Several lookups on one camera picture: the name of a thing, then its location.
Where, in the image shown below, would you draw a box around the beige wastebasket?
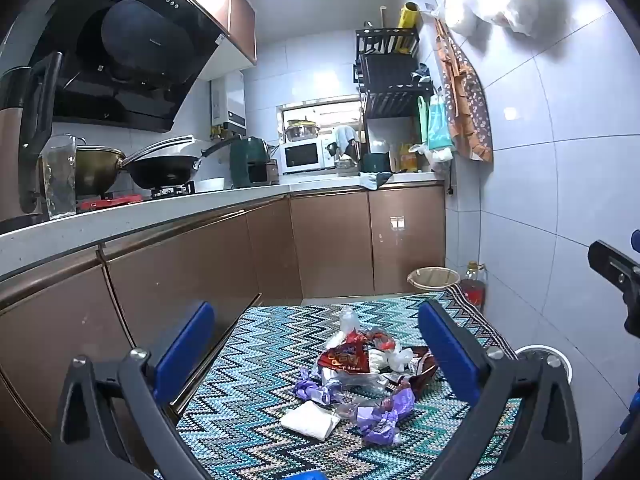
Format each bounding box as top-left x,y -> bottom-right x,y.
407,266 -> 461,293

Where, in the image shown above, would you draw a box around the brown patterned apron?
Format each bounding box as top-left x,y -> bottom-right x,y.
434,17 -> 495,163

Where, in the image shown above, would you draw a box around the white microwave oven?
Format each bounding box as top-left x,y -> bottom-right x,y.
278,139 -> 337,175

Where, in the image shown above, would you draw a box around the teal zigzag mat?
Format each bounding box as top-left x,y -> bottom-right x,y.
155,282 -> 523,480

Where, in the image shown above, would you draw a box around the white round trash bin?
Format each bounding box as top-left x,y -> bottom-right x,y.
515,343 -> 573,386

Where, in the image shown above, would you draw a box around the red snack wrapper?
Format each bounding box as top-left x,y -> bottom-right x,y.
317,331 -> 373,376

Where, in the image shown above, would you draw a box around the white hanging plastic bags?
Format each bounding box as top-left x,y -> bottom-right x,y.
442,0 -> 563,36

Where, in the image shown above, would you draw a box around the blue and white dishcloth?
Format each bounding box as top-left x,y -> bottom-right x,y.
357,171 -> 396,191

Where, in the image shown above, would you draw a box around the white tissue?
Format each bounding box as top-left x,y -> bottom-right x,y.
367,345 -> 416,373

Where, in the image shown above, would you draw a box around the white gas water heater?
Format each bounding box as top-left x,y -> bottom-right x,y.
210,71 -> 247,136

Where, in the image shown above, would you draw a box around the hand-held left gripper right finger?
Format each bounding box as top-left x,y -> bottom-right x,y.
417,300 -> 583,480

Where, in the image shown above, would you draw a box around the clear plastic bag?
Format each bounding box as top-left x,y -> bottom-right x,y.
336,306 -> 363,341

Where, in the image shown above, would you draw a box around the green electric kettle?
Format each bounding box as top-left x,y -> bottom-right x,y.
230,136 -> 273,188

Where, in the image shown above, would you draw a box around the small purple wrapper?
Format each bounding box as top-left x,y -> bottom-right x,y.
292,367 -> 333,406

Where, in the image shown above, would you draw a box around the dark green container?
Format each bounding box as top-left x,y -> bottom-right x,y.
361,139 -> 393,173

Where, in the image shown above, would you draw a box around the clear glass pitcher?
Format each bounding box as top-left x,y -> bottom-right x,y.
40,134 -> 86,221

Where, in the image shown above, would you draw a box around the steel pot with glass lid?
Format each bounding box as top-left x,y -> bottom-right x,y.
285,117 -> 318,143

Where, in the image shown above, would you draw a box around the large purple wrapper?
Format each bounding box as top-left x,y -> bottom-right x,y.
356,387 -> 417,446

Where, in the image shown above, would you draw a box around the transparent wrapper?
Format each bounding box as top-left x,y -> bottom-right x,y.
325,375 -> 396,411

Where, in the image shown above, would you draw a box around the pale hanging towel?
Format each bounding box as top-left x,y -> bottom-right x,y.
334,126 -> 358,156

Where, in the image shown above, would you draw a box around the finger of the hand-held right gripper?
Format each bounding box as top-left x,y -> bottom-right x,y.
587,230 -> 640,306

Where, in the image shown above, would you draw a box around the silver and red wrapper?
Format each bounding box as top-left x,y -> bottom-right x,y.
367,327 -> 398,351

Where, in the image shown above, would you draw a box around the gas stove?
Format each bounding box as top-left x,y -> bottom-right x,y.
77,182 -> 196,211

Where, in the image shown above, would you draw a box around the red oil bottle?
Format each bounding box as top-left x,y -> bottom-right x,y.
459,261 -> 487,311

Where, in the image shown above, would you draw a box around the white paper napkin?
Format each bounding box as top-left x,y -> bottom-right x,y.
280,402 -> 340,442

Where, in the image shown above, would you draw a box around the teal hanging bag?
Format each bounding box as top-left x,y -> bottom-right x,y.
427,95 -> 453,152

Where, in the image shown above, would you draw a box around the yellow foil roll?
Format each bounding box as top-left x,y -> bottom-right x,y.
398,2 -> 421,53

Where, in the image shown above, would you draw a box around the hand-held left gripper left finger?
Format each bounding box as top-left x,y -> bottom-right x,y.
52,301 -> 216,480

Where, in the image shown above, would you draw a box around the brass cooking pot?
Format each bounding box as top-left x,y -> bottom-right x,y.
75,145 -> 126,197

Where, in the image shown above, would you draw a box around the black range hood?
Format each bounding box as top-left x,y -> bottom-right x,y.
30,0 -> 223,133

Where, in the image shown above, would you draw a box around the black dish rack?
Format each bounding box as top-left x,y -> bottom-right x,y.
354,27 -> 435,151

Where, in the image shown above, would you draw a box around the brown appliance with black handle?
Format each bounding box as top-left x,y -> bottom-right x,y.
0,52 -> 63,221

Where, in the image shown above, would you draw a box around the yellow oil bottles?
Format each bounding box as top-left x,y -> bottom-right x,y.
398,142 -> 421,172

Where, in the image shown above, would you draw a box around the brown upper cabinet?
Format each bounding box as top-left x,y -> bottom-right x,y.
135,0 -> 258,66

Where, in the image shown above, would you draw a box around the brown snack wrapper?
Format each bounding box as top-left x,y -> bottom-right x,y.
395,346 -> 438,401

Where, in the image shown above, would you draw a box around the black wok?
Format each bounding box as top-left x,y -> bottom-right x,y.
121,135 -> 241,190

